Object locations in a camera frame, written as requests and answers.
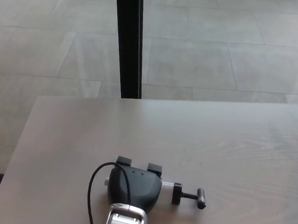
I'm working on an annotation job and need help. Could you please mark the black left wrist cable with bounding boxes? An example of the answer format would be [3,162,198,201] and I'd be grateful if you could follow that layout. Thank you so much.
[87,161,133,224]

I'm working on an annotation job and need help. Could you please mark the black vertical post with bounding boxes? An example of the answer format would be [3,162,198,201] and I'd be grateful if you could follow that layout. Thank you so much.
[110,0,147,100]

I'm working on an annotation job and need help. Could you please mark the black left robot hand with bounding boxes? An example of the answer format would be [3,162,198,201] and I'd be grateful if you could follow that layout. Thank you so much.
[105,155,165,215]

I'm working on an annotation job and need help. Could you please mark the white air pump black handle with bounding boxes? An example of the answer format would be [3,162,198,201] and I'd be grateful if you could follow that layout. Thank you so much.
[102,177,209,210]

